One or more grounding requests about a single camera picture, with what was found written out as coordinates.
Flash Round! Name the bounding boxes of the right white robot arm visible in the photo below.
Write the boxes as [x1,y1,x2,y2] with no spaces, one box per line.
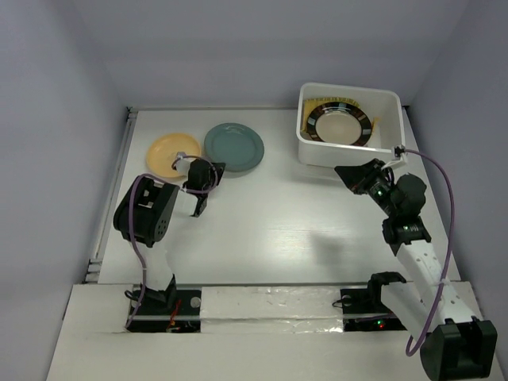
[334,159,498,380]

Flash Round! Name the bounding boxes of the teal round plate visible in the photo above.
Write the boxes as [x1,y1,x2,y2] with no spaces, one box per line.
[204,122,265,172]

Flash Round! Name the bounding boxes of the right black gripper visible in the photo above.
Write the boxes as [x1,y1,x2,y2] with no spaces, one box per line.
[333,158,398,218]

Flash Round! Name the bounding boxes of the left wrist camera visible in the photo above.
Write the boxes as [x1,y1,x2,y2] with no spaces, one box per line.
[171,152,194,176]

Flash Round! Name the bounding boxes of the dark round patterned plate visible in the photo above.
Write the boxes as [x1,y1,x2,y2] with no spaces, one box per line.
[305,102,373,147]

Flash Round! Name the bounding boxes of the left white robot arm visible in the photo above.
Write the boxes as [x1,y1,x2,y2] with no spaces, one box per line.
[113,155,225,318]

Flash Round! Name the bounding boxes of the white plastic bin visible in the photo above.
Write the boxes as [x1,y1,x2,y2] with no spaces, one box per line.
[296,83,406,168]

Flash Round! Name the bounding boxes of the aluminium frame rail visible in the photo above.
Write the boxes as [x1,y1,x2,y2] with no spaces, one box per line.
[81,106,138,284]

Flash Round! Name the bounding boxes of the yellow woven bamboo tray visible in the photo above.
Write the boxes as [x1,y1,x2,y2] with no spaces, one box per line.
[300,97,360,133]

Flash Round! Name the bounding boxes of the yellow round plate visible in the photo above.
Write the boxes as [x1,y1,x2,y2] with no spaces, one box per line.
[146,133,202,179]

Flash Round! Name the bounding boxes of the silver foil taped panel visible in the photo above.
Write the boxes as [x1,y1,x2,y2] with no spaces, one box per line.
[200,286,344,334]

